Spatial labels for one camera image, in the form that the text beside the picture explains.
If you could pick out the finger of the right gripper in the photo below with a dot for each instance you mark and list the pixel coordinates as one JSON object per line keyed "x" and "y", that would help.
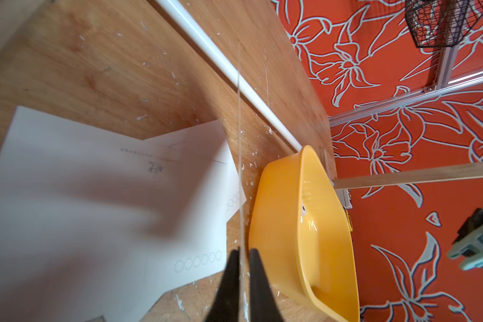
{"x": 477, "y": 221}

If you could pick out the teal clothespin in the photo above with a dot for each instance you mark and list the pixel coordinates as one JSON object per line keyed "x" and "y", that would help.
{"x": 473, "y": 242}

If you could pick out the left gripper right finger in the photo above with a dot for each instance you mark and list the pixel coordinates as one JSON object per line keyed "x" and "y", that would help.
{"x": 263, "y": 306}

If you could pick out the wooden drying rack frame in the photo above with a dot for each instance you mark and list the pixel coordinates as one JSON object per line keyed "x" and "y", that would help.
{"x": 199, "y": 38}

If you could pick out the black wire wall basket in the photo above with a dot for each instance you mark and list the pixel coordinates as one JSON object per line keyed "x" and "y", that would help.
{"x": 441, "y": 23}

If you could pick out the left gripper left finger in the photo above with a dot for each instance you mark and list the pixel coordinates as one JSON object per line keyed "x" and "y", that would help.
{"x": 226, "y": 305}

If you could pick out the yellow plastic tray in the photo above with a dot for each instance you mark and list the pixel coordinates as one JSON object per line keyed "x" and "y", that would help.
{"x": 303, "y": 236}

